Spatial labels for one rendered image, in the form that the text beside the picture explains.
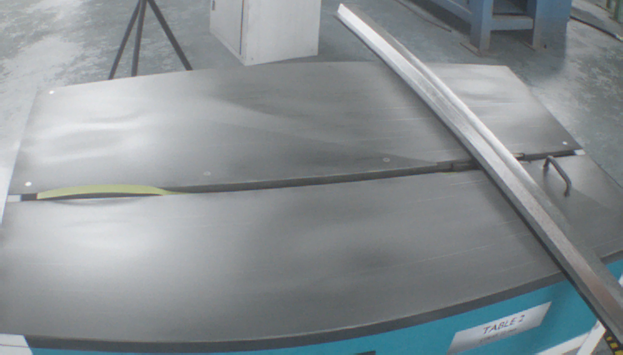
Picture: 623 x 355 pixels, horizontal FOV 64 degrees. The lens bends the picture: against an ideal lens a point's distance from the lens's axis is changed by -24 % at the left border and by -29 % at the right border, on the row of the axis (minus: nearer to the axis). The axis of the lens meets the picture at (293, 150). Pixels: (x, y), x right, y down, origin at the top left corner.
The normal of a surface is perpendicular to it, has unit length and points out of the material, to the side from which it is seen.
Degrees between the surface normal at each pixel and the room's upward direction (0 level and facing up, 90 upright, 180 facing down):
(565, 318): 90
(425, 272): 0
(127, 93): 0
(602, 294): 75
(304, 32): 90
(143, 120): 0
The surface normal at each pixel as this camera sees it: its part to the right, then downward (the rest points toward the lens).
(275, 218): 0.05, -0.85
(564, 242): -0.90, -0.11
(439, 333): 0.22, 0.53
